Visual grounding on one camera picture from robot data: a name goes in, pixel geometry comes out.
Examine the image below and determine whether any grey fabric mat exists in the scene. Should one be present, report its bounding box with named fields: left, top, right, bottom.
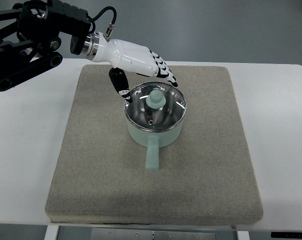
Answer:
left=45, top=65, right=263, bottom=226

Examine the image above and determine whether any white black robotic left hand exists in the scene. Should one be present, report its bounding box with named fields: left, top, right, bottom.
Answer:
left=82, top=32, right=178, bottom=103

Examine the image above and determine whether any glass lid with green knob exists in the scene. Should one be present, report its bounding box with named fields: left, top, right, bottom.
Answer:
left=125, top=81, right=187, bottom=132

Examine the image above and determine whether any mint green saucepan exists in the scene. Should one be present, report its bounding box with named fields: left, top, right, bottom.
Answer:
left=125, top=115, right=185, bottom=172

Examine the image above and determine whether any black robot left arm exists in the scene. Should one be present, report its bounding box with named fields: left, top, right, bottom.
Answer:
left=0, top=0, right=91, bottom=92

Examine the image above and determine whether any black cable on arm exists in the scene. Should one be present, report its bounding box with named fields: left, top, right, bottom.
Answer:
left=87, top=6, right=118, bottom=41

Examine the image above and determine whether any metal table crossbar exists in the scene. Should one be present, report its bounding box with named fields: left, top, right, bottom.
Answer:
left=91, top=228, right=216, bottom=240

